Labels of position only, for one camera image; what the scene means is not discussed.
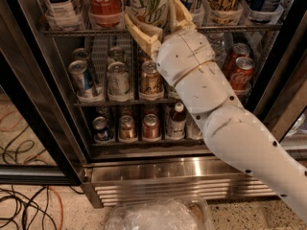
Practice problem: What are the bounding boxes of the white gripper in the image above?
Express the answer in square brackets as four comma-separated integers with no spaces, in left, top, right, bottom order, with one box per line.
[124,0,215,86]

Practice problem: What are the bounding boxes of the green white 7up can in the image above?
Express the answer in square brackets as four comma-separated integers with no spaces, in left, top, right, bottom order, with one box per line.
[130,0,169,28]

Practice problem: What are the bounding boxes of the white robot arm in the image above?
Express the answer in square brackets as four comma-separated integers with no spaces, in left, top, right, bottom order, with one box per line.
[125,0,307,222]

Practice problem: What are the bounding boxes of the gold can middle rear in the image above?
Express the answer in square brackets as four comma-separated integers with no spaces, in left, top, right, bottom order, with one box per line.
[138,50,151,62]

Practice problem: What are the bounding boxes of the clear water bottle middle shelf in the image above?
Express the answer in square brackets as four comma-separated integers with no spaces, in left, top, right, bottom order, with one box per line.
[209,33,226,67]

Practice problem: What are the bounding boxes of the clear water bottle shelf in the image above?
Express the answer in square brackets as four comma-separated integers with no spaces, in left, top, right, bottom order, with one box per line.
[209,33,226,67]
[187,117,202,140]

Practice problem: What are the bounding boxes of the white silver can rear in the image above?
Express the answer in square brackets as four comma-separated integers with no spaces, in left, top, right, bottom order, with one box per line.
[107,46,126,64]

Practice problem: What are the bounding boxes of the white silver can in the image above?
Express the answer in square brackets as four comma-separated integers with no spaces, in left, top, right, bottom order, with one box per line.
[106,61,130,96]
[107,46,126,64]

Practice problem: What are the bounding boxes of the gold can middle front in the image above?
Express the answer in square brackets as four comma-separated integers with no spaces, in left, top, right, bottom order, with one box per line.
[140,60,163,95]

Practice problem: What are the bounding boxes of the red coca-cola can top shelf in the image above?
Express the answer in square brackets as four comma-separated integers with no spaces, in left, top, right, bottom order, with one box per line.
[89,0,122,28]

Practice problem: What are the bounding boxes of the white silver can front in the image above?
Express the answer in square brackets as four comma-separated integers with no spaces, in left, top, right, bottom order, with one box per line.
[106,61,130,96]

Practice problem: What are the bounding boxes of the red coca-cola can rear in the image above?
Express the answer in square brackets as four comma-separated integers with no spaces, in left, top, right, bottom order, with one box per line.
[222,43,250,78]

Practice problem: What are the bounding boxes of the blue silver can rear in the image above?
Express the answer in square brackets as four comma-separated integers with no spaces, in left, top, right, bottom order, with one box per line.
[72,48,90,61]

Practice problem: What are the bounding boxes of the blue silver can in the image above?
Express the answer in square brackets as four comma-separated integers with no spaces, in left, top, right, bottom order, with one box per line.
[72,48,90,61]
[68,60,98,98]

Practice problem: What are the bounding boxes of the red coca-cola can front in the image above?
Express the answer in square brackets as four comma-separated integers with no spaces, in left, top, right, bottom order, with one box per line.
[228,57,254,90]

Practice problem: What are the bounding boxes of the blue silver can front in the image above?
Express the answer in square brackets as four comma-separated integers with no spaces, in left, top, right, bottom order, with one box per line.
[68,60,98,98]

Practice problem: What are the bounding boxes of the red can bottom shelf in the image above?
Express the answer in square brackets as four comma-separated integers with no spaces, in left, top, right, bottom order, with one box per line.
[142,114,160,139]

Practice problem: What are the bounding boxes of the white black can top shelf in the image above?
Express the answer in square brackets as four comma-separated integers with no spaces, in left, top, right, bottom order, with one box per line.
[40,0,84,21]

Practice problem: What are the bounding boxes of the clear water bottle bottom shelf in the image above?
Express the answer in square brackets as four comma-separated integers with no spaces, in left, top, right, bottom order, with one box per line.
[187,117,202,140]

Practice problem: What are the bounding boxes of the gold can bottom shelf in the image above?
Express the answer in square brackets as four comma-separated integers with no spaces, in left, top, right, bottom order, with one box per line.
[119,115,136,140]

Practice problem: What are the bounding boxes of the stainless steel fridge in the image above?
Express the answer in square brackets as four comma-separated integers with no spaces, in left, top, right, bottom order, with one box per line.
[9,0,307,209]

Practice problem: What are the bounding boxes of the blue pepsi can bottom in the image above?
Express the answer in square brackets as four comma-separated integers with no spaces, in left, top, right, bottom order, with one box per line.
[92,116,113,142]

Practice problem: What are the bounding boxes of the open glass fridge door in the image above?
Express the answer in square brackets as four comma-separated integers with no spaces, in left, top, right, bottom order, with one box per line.
[0,0,85,185]

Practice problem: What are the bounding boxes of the brown juice bottle white cap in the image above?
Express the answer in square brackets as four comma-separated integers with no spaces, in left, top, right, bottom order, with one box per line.
[167,102,186,140]

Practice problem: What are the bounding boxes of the clear plastic bin with bag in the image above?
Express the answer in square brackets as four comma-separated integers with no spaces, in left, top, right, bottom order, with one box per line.
[104,195,215,230]

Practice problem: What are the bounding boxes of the tangled floor cables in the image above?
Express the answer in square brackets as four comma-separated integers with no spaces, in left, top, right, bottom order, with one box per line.
[0,185,84,230]

